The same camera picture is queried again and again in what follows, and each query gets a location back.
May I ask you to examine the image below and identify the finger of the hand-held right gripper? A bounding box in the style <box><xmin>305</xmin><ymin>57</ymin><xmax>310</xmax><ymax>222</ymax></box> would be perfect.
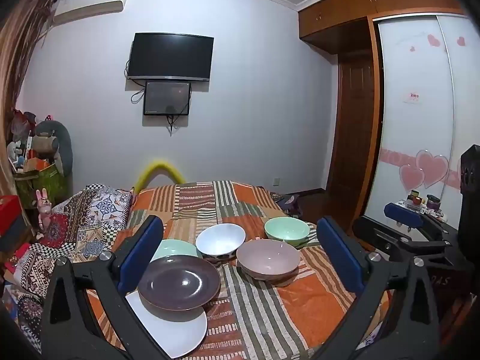
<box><xmin>383</xmin><ymin>202</ymin><xmax>460</xmax><ymax>238</ymax></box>
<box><xmin>352</xmin><ymin>215</ymin><xmax>449</xmax><ymax>262</ymax></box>

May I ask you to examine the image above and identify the pink bowl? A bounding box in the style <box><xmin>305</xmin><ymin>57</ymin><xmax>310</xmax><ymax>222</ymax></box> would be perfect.
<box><xmin>236</xmin><ymin>239</ymin><xmax>301</xmax><ymax>282</ymax></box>

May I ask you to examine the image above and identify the mint green round plate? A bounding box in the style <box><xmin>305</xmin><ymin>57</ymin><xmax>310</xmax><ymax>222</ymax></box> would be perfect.
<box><xmin>150</xmin><ymin>239</ymin><xmax>203</xmax><ymax>265</ymax></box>

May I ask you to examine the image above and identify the green cardboard box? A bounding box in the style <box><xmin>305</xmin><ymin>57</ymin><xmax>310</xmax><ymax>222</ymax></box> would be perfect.
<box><xmin>15</xmin><ymin>161</ymin><xmax>68</xmax><ymax>209</ymax></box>

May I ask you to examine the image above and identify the red box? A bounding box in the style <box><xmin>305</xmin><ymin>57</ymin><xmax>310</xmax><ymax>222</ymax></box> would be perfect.
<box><xmin>0</xmin><ymin>195</ymin><xmax>29</xmax><ymax>252</ymax></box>

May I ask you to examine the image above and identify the grey plush cushion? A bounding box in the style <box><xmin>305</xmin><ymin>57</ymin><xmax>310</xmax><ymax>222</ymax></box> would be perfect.
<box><xmin>35</xmin><ymin>120</ymin><xmax>74</xmax><ymax>177</ymax></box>

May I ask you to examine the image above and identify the purple floor bundle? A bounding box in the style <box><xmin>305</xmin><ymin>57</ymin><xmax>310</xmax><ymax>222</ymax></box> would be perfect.
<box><xmin>271</xmin><ymin>192</ymin><xmax>301</xmax><ymax>214</ymax></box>

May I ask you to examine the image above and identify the black wall television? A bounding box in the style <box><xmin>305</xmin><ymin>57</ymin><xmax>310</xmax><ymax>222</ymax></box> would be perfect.
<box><xmin>127</xmin><ymin>33</ymin><xmax>214</xmax><ymax>82</ymax></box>

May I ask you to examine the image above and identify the brown curtain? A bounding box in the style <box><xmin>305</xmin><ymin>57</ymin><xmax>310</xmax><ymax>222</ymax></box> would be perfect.
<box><xmin>0</xmin><ymin>0</ymin><xmax>57</xmax><ymax>196</ymax></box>

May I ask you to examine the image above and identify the white bowl with dark spots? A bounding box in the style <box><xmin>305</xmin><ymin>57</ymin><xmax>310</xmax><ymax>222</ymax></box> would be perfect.
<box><xmin>196</xmin><ymin>223</ymin><xmax>247</xmax><ymax>265</ymax></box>

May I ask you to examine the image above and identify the brown wooden door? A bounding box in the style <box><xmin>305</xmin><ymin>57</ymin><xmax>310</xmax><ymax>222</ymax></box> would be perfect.
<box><xmin>326</xmin><ymin>54</ymin><xmax>379</xmax><ymax>214</ymax></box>

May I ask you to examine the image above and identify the white air conditioner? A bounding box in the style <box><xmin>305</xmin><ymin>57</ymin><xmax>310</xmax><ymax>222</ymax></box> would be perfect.
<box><xmin>52</xmin><ymin>0</ymin><xmax>130</xmax><ymax>27</ymax></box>

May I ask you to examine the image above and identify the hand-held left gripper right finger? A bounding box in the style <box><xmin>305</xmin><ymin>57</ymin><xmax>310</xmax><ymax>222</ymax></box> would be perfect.
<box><xmin>316</xmin><ymin>215</ymin><xmax>440</xmax><ymax>360</ymax></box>

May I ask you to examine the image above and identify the pile of stuffed toys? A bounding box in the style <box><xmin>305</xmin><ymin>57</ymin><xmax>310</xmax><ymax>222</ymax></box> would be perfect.
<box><xmin>7</xmin><ymin>109</ymin><xmax>57</xmax><ymax>173</ymax></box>

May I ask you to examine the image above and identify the yellow foam arch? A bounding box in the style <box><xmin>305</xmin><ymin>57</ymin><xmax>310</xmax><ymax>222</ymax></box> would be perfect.
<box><xmin>135</xmin><ymin>159</ymin><xmax>185</xmax><ymax>196</ymax></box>

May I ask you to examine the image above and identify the multicoloured patterned quilt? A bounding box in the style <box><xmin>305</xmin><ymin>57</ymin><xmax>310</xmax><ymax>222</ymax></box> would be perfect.
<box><xmin>0</xmin><ymin>184</ymin><xmax>136</xmax><ymax>346</ymax></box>

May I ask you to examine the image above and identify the wooden overhead cabinet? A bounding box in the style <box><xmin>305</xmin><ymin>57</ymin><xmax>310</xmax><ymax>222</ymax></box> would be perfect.
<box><xmin>298</xmin><ymin>0</ymin><xmax>469</xmax><ymax>46</ymax></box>

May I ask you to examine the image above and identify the orange striped patchwork bedsheet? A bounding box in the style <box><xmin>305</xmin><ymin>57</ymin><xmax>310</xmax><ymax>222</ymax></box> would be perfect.
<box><xmin>80</xmin><ymin>181</ymin><xmax>394</xmax><ymax>360</ymax></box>

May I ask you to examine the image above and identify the pink rabbit toy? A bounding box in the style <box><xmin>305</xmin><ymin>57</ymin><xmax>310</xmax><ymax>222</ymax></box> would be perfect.
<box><xmin>35</xmin><ymin>188</ymin><xmax>53</xmax><ymax>229</ymax></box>

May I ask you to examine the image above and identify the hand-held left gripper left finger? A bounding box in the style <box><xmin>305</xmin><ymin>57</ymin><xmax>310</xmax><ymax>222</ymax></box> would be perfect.
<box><xmin>40</xmin><ymin>214</ymin><xmax>177</xmax><ymax>360</ymax></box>

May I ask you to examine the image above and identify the white sliding wardrobe door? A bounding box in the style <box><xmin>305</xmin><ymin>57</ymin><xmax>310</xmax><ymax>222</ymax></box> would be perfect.
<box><xmin>439</xmin><ymin>14</ymin><xmax>480</xmax><ymax>229</ymax></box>
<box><xmin>377</xmin><ymin>16</ymin><xmax>452</xmax><ymax>229</ymax></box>

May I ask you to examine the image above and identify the dark brown round plate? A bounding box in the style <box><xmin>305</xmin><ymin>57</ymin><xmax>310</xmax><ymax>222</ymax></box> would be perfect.
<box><xmin>137</xmin><ymin>255</ymin><xmax>221</xmax><ymax>311</ymax></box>

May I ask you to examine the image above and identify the small black wall monitor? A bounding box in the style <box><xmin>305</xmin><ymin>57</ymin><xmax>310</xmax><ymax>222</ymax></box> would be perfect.
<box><xmin>143</xmin><ymin>81</ymin><xmax>192</xmax><ymax>116</ymax></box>

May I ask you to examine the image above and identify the mint green bowl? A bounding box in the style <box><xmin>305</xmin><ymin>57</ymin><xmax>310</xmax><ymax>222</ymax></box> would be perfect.
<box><xmin>264</xmin><ymin>217</ymin><xmax>311</xmax><ymax>247</ymax></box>

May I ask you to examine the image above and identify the white square plate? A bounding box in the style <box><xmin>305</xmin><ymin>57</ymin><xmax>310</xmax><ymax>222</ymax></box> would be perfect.
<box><xmin>125</xmin><ymin>290</ymin><xmax>208</xmax><ymax>359</ymax></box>

